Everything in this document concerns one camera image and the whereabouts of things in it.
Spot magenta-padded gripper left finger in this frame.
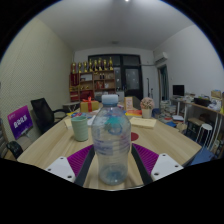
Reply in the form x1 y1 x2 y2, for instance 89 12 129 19
44 144 98 188

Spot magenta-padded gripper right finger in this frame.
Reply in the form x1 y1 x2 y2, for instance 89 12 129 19
130 143 184 186

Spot clear plastic water bottle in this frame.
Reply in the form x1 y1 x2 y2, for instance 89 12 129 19
90 94 132 187

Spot flat round red coaster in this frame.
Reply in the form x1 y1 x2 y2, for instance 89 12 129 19
130 131 140 142

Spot pale green cup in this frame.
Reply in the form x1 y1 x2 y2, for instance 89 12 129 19
70 115 90 143

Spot black backpack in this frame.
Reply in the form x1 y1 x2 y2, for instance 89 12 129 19
5 140 24 160

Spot blue colourful booklet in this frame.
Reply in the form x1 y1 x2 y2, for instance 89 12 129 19
68 111 88 118

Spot black office chair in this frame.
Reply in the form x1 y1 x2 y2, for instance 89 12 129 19
30 97 69 135

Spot white round stool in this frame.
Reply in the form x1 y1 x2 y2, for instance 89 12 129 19
196 123 213 144

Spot purple sign board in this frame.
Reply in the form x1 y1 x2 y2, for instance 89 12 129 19
7 105 34 141

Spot small round white table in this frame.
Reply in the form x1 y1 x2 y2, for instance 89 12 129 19
62 101 81 113

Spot pink flowers in white pot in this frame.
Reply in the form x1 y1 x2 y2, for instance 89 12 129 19
139 96 156 119

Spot yellow gift box red ribbon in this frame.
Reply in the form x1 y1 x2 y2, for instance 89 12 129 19
79 96 100 114

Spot wooden side desk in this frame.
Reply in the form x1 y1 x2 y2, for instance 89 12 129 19
186 99 224 158

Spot small orange standing box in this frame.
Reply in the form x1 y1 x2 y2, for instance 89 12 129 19
123 96 134 112

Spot black computer monitor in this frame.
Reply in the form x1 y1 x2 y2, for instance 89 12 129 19
172 84 185 98

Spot wooden shelf unit with trophies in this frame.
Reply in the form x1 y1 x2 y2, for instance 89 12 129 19
69 56 117 103

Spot dark glass double door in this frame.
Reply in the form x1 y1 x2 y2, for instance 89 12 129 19
88 54 144 101

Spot white wall air conditioner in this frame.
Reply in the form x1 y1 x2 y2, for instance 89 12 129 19
153 51 169 66

